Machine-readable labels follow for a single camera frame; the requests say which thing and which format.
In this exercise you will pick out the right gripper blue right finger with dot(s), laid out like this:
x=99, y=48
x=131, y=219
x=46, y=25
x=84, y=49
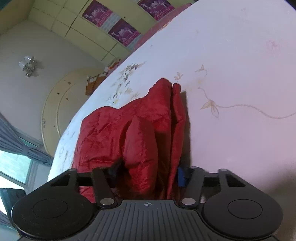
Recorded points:
x=190, y=176

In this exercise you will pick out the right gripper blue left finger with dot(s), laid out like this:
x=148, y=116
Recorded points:
x=108, y=175

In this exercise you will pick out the red puffer jacket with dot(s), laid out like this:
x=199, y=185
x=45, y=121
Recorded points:
x=140, y=142

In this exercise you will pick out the window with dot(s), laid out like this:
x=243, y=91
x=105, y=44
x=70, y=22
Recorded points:
x=17, y=171

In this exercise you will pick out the cream curved headboard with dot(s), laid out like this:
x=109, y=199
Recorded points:
x=62, y=103

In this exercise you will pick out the grey blue curtain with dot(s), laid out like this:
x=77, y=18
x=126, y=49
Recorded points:
x=12, y=143

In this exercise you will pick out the white floral bed sheet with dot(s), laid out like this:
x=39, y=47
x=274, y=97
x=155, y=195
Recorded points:
x=235, y=62

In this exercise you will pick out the pink quilted blanket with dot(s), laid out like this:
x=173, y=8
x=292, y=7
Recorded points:
x=160, y=25

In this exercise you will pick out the purple poster lower left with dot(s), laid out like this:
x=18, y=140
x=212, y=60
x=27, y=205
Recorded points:
x=123, y=32

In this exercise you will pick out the purple poster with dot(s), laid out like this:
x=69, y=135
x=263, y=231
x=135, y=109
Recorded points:
x=123, y=32
x=156, y=8
x=97, y=13

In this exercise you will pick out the cream yellow wardrobe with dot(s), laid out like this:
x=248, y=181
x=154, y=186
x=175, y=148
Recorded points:
x=65, y=19

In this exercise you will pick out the purple poster upper left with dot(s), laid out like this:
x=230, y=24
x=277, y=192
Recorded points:
x=97, y=13

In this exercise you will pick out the purple poster upper right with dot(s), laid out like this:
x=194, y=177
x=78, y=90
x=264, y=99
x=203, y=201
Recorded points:
x=156, y=8

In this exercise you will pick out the wall lamp fixture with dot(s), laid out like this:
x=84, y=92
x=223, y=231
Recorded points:
x=29, y=65

